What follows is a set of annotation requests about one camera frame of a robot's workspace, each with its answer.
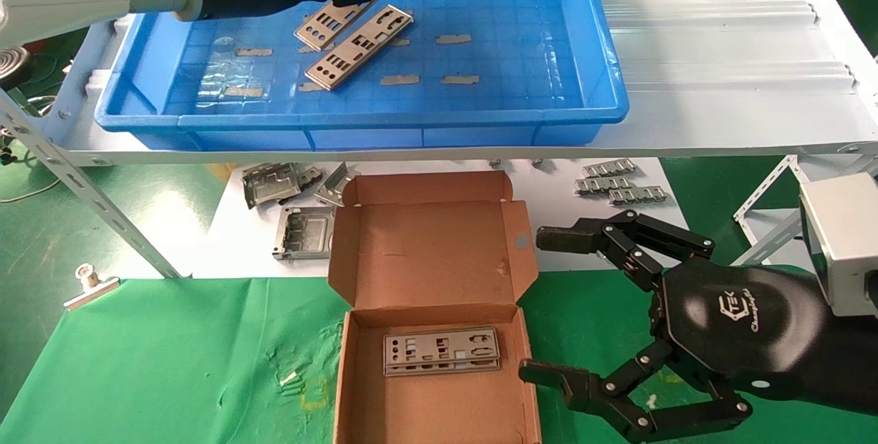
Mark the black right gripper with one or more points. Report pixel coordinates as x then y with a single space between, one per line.
741 327

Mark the silver IO shield plate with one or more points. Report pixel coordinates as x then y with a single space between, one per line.
322 27
360 46

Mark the brown cardboard box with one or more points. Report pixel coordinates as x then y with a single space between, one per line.
425 259

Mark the blue plastic tray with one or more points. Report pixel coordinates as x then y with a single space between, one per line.
480 114

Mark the silver notched metal strip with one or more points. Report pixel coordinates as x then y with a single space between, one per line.
603 185
638 195
609 168

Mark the dark grey IO shield plate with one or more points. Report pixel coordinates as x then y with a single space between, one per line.
439 350

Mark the bent silver metal plate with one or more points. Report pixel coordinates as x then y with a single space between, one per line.
334 187

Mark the white shelf board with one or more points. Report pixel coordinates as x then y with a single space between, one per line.
686 121

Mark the black round stool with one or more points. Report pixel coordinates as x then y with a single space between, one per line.
12 66

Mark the silver binder clip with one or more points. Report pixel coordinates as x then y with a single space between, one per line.
92 289

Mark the green table cloth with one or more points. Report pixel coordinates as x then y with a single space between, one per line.
171 361

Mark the white slotted shelf post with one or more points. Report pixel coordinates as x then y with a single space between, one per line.
68 173
772 241

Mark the small grey metal bracket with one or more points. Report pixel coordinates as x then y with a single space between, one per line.
311 176

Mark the grey stamped metal bracket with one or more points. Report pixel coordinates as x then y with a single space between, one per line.
271 187

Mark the grey metal socket frame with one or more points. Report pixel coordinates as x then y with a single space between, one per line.
305 232

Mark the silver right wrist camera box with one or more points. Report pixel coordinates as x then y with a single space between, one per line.
844 245

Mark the white shelf divider rail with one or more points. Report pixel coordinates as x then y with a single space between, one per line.
713 15
741 77

